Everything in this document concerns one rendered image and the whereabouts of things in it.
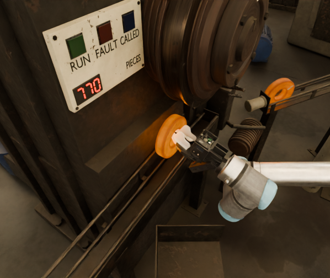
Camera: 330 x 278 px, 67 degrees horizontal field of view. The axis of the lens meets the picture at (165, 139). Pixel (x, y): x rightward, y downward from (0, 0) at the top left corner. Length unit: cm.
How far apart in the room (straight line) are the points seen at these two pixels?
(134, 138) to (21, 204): 123
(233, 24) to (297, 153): 160
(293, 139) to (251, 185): 151
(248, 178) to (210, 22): 44
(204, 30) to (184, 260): 67
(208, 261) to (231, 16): 70
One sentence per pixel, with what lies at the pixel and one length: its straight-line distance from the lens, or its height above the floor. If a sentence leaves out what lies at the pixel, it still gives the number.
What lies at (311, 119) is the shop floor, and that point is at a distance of 253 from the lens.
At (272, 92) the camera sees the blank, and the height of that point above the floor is 73.
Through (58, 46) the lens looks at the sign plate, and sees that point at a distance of 54.
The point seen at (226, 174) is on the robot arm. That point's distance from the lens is 77.
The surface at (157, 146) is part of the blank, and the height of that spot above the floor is 83.
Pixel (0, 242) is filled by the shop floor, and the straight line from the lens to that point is 180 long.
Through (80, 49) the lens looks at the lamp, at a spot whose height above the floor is 119.
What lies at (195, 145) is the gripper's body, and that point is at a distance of 76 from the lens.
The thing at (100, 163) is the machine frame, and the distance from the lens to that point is 73.
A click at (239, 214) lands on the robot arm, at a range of 87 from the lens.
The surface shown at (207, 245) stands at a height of 61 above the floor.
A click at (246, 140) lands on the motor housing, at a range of 132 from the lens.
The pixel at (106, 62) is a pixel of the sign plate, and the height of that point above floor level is 113.
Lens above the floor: 142
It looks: 45 degrees down
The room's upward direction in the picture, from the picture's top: straight up
